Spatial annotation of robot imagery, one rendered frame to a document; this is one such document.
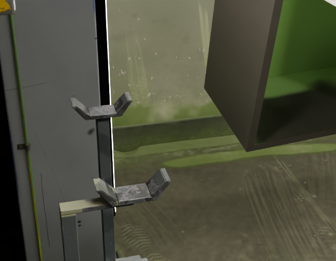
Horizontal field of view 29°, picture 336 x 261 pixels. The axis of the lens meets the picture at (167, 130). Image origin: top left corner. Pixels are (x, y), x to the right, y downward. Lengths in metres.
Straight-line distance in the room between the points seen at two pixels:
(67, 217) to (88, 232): 0.74
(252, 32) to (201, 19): 1.08
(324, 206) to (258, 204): 0.25
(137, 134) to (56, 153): 1.53
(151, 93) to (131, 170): 0.35
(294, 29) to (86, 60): 1.21
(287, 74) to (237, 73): 0.45
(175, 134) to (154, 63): 0.32
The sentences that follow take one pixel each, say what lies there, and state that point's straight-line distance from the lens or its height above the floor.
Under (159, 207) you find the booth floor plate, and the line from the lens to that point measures 2.49.
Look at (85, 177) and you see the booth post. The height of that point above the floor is 0.76.
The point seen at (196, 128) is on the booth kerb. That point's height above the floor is 0.12.
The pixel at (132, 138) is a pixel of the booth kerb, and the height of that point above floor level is 0.11.
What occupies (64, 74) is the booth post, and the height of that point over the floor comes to 1.00.
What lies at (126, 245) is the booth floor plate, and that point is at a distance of 2.32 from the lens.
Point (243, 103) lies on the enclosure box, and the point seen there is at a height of 0.61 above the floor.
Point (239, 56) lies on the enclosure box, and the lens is 1.98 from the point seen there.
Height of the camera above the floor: 1.49
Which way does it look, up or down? 29 degrees down
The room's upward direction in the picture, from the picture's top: straight up
